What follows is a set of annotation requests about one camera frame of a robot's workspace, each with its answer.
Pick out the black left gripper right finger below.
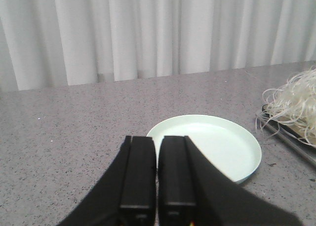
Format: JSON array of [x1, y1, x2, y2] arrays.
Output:
[[158, 136, 302, 226]]

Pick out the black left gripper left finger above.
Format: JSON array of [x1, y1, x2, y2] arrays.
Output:
[[60, 136, 157, 226]]

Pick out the white translucent vermicelli bundle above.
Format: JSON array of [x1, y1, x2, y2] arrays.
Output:
[[257, 65, 316, 148]]

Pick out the light green round plate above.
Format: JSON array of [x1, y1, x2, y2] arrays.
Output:
[[147, 114, 262, 183]]

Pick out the digital kitchen scale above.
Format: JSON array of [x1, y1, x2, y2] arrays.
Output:
[[257, 104, 316, 168]]

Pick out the white pleated curtain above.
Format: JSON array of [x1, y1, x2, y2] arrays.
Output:
[[0, 0, 316, 92]]

